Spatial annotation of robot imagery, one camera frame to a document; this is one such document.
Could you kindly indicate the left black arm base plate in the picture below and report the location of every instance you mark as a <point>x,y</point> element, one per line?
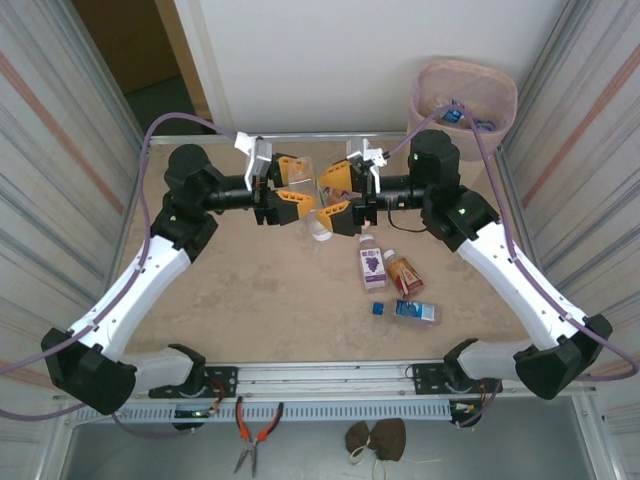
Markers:
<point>225,380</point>

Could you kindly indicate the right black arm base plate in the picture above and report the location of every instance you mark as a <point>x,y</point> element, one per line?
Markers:
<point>425,372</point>

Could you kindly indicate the small black controller board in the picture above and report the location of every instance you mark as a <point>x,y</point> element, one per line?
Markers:
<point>465,410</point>
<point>195,413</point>

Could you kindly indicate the aluminium table edge rail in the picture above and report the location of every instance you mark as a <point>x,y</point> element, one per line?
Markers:
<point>310,136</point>

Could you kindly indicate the beige ribbed waste bin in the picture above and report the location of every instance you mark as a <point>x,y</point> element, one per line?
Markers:
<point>462,152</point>

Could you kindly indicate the pink plastic bin liner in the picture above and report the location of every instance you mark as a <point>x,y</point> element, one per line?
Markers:
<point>465,75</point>

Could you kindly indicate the brown wooden door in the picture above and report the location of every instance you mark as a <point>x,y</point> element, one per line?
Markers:
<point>120,40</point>

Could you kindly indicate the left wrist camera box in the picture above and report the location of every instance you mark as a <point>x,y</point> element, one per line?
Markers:
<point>262,162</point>

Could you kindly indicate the purple grape label bottle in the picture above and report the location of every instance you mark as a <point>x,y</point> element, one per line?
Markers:
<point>372,265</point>

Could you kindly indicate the aluminium mounting rail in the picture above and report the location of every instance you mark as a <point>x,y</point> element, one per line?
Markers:
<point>325,375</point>

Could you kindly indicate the tan door frame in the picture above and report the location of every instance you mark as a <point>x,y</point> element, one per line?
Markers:
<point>182,55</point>

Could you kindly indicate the brown cloth pouch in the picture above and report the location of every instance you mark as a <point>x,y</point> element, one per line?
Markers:
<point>391,439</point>
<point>359,437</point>

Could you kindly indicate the red gold label bottle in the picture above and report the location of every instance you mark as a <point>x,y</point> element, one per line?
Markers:
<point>406,277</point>

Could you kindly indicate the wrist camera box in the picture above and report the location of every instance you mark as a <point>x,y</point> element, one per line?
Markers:
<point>262,162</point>
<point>367,152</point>

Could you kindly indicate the light blue label bottle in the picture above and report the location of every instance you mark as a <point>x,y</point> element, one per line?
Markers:
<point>415,311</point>

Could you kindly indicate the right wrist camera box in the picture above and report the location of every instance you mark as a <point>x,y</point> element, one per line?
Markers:
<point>367,152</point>

